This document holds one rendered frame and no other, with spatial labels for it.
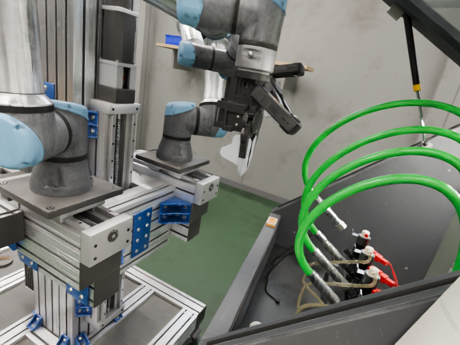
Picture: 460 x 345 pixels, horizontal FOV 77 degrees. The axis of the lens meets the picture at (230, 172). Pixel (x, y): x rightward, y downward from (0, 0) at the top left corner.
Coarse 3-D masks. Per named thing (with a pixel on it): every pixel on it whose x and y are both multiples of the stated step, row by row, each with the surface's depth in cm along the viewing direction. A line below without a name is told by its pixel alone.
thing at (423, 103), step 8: (384, 104) 60; (392, 104) 59; (400, 104) 59; (408, 104) 59; (416, 104) 58; (424, 104) 58; (432, 104) 57; (440, 104) 57; (448, 104) 57; (360, 112) 62; (368, 112) 61; (456, 112) 56; (344, 120) 63; (328, 128) 65; (336, 128) 64; (320, 136) 66; (312, 144) 67; (312, 152) 68; (304, 160) 68; (304, 168) 69; (304, 176) 69
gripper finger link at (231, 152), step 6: (234, 138) 58; (234, 144) 59; (222, 150) 60; (228, 150) 60; (234, 150) 59; (222, 156) 60; (228, 156) 60; (234, 156) 59; (246, 156) 58; (234, 162) 60; (240, 162) 59; (246, 162) 60; (240, 168) 60; (240, 174) 61
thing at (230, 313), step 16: (256, 240) 87; (272, 240) 99; (256, 256) 79; (240, 272) 71; (256, 272) 73; (240, 288) 66; (224, 304) 61; (240, 304) 62; (224, 320) 56; (240, 320) 69; (208, 336) 52
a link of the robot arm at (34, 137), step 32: (0, 0) 50; (32, 0) 53; (0, 32) 51; (32, 32) 54; (0, 64) 53; (32, 64) 55; (0, 96) 54; (32, 96) 56; (0, 128) 54; (32, 128) 56; (64, 128) 66; (0, 160) 56; (32, 160) 57
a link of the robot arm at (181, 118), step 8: (168, 104) 112; (176, 104) 111; (184, 104) 111; (192, 104) 113; (168, 112) 112; (176, 112) 111; (184, 112) 111; (192, 112) 114; (168, 120) 113; (176, 120) 112; (184, 120) 112; (192, 120) 113; (168, 128) 113; (176, 128) 113; (184, 128) 114; (192, 128) 115; (176, 136) 114; (184, 136) 115
